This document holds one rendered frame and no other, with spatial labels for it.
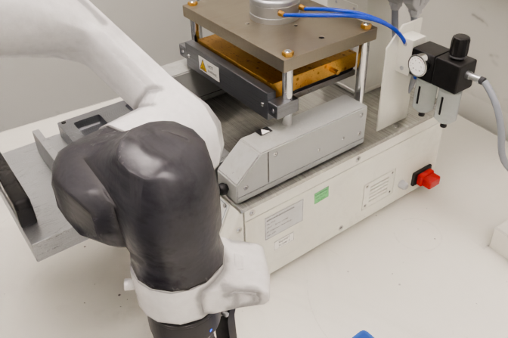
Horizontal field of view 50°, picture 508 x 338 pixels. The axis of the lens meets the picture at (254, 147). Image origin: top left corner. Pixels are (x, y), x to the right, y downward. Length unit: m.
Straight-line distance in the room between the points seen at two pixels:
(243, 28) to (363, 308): 0.46
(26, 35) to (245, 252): 0.31
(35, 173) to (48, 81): 1.51
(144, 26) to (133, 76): 1.78
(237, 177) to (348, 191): 0.24
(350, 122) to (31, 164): 0.47
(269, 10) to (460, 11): 0.60
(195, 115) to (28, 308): 0.50
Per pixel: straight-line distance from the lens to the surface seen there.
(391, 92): 0.91
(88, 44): 0.62
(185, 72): 0.97
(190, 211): 0.45
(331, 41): 0.80
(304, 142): 0.79
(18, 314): 0.95
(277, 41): 0.80
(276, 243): 0.86
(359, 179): 0.93
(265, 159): 0.76
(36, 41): 0.62
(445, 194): 1.12
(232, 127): 0.93
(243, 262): 0.54
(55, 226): 0.73
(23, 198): 0.72
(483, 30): 1.31
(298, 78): 0.82
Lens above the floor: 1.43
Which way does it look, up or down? 35 degrees down
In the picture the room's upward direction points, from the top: 2 degrees counter-clockwise
